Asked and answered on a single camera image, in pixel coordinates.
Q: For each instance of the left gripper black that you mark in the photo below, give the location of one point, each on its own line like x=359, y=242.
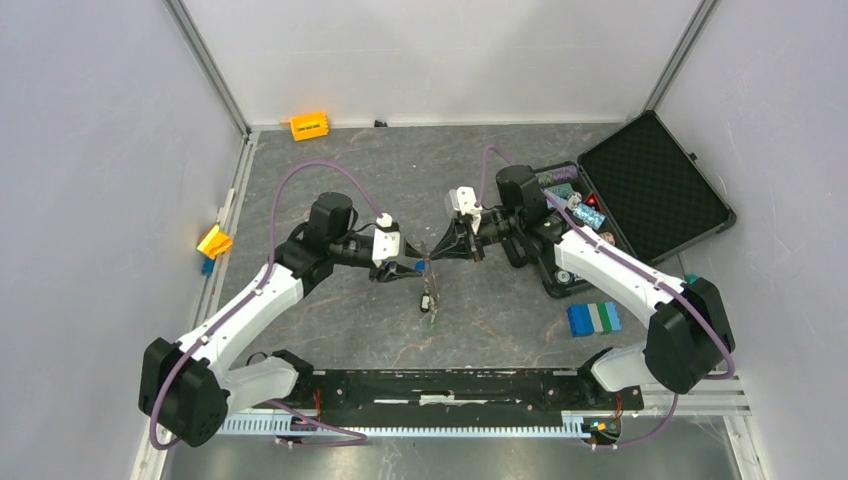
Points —
x=391, y=272

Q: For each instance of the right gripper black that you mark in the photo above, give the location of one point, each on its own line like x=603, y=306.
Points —
x=450, y=240

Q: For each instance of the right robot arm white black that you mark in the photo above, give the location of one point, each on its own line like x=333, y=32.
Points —
x=688, y=333

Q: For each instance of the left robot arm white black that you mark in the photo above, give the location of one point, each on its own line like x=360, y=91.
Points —
x=189, y=386

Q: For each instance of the blue green white block stack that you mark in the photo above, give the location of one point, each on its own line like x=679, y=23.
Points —
x=593, y=319

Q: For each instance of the orange box at back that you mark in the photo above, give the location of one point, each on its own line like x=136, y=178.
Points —
x=309, y=126

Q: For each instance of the yellow orange block at left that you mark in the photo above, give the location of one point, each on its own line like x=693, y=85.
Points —
x=214, y=243

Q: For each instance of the black poker chip case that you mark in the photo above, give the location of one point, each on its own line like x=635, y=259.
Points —
x=654, y=199

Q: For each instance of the small blue block at left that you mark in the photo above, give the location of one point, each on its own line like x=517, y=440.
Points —
x=207, y=267

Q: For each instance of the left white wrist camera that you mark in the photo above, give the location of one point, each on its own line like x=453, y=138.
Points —
x=387, y=240

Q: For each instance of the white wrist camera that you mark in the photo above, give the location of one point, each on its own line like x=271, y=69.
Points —
x=387, y=240
x=462, y=201

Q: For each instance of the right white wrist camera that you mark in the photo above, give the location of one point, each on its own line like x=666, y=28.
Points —
x=462, y=201

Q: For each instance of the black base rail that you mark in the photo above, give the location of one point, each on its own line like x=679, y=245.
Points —
x=423, y=398

